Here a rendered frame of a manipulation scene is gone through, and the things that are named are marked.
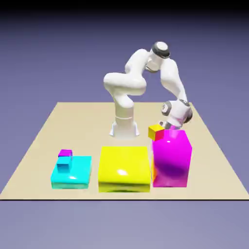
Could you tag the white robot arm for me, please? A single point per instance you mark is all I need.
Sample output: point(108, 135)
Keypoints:
point(124, 83)

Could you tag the small magenta cube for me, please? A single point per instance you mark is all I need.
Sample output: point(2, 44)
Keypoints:
point(65, 153)

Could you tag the small yellow cube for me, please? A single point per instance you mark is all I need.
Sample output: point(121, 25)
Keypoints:
point(155, 132)

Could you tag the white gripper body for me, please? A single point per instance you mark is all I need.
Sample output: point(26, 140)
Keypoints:
point(172, 126)

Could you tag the large cyan box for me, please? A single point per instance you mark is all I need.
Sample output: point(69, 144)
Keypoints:
point(77, 173)

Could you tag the large magenta box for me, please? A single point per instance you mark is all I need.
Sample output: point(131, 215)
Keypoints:
point(171, 157)

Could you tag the large yellow box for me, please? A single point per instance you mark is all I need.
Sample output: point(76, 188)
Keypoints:
point(123, 165)

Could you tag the small cyan cube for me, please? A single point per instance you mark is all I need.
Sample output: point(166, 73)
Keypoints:
point(63, 165)

